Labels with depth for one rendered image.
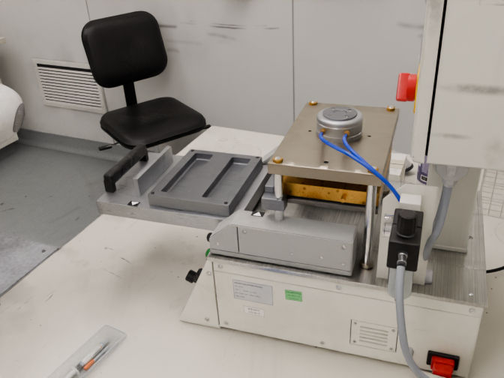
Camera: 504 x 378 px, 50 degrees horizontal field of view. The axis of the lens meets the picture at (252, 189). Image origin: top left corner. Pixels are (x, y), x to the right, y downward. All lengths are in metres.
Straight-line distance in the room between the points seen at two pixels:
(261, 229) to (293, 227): 0.05
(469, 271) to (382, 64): 1.69
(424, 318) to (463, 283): 0.08
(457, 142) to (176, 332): 0.63
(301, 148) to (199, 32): 1.99
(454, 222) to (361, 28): 1.66
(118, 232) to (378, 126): 0.72
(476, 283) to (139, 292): 0.67
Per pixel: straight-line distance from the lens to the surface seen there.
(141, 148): 1.19
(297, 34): 2.61
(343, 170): 0.83
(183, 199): 1.01
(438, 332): 0.95
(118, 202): 1.08
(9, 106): 1.24
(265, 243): 0.91
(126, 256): 1.31
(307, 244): 0.89
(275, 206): 0.89
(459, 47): 0.72
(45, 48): 3.54
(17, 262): 1.39
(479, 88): 0.74
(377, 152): 0.89
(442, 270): 0.95
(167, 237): 1.34
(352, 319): 0.96
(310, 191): 0.90
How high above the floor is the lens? 1.51
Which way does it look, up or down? 30 degrees down
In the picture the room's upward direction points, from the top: 3 degrees counter-clockwise
